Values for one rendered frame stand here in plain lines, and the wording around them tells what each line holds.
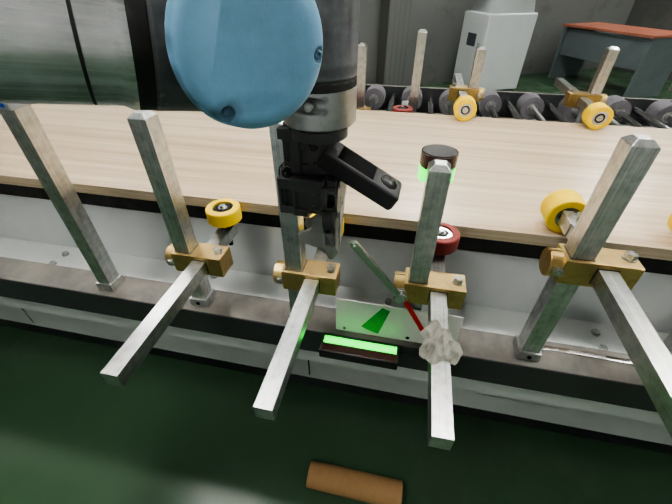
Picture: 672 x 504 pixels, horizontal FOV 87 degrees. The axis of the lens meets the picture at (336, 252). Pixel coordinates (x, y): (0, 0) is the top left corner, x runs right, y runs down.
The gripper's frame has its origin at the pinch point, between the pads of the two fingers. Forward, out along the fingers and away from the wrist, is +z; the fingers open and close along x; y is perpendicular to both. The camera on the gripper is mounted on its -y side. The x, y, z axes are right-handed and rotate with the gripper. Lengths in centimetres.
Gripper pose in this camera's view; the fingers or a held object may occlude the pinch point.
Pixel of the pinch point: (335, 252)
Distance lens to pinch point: 55.8
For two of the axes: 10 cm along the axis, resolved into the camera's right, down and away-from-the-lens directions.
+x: -2.0, 6.1, -7.7
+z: 0.0, 7.8, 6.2
